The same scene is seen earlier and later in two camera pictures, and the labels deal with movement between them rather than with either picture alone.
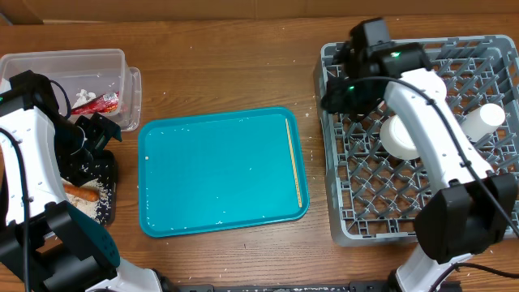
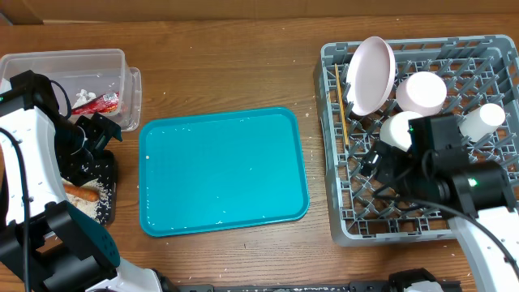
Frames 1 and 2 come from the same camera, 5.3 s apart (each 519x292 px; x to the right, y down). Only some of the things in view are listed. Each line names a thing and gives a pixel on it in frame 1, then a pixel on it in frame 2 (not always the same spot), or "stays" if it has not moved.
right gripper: x=340 y=102 to x=392 y=159
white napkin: x=83 y=96 stays
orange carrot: x=85 y=194 stays
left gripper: x=101 y=130 stays
